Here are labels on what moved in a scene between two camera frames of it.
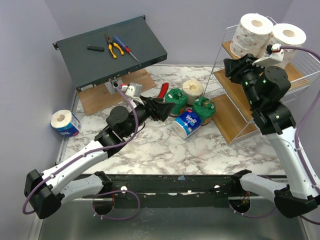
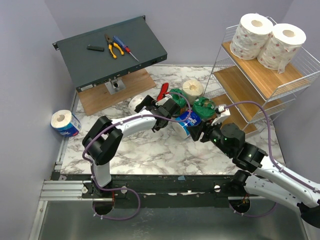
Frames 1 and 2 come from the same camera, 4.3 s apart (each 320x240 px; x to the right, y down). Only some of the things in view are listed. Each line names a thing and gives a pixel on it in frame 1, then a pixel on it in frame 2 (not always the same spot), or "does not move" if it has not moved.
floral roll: (252, 35) does not move
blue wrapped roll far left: (65, 123) does not move
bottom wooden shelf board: (229, 119) does not move
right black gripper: (240, 69) to (203, 130)
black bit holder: (95, 48) does not move
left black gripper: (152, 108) to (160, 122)
